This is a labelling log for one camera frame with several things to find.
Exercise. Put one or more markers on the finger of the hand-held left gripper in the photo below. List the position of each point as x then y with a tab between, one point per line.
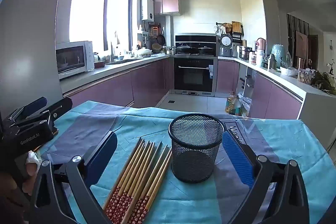
59	107
34	106

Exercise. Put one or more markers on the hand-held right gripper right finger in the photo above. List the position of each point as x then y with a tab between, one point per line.
236	158

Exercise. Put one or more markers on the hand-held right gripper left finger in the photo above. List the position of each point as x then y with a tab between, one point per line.
103	155

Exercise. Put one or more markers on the bundle of wooden chopsticks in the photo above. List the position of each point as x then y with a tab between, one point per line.
136	179

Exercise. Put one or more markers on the black mesh holder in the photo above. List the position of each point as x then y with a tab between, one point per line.
194	155

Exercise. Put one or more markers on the person's left hand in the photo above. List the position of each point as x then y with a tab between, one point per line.
32	169

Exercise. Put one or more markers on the blue grey tablecloth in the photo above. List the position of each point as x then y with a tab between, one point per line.
105	119

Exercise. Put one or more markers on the white microwave oven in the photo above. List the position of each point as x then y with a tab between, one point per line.
73	58

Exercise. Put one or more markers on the dark sauce bottle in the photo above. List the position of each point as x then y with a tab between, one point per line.
236	107

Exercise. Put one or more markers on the white plastic bag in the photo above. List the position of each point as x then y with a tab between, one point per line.
246	106

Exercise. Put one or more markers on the yellow cooking oil bottle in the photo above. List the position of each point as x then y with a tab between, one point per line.
229	104

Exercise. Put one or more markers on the dark red bowl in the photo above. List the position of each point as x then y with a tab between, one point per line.
99	64

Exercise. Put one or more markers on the pink base cabinet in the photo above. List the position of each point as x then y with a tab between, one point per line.
115	85
273	98

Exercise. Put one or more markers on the kitchen faucet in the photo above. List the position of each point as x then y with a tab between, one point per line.
113	52

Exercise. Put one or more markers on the black built-in oven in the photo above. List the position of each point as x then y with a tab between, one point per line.
193	74

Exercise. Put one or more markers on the white casserole pot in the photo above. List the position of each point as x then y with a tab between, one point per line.
144	52

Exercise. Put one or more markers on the white bowl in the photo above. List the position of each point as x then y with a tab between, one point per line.
288	71

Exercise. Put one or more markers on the steel thermos flask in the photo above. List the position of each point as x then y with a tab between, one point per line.
271	62

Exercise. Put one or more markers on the kitchen window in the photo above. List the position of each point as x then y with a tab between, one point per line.
86	8

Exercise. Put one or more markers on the steel stockpot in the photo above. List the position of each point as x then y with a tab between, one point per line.
245	53

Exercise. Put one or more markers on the clear plastic egg box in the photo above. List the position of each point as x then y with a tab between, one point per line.
305	77

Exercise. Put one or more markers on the teal air fryer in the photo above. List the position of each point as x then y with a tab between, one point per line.
278	54

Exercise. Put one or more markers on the black pot with lid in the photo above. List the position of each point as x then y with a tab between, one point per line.
205	50

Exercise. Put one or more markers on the brown woven basket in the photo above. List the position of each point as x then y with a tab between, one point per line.
157	48

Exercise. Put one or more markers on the white rice cooker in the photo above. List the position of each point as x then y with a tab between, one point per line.
225	43

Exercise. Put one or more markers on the leafy green vegetables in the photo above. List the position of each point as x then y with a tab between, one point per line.
324	82

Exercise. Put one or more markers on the pink kettle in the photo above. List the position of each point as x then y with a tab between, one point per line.
261	44

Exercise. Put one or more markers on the black wok with lid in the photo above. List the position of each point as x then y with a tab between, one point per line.
185	49

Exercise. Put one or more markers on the hanging frying pan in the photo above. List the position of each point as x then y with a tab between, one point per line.
161	39

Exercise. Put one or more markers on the black range hood stove unit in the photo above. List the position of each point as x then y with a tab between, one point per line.
195	38

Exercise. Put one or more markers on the pink framed picture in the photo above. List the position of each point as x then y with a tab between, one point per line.
302	48

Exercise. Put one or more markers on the wooden cutting board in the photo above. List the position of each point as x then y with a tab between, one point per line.
236	27

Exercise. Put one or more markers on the white water heater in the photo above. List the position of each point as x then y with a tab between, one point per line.
147	8

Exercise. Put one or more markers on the pink wall cabinet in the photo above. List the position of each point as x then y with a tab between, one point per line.
169	2

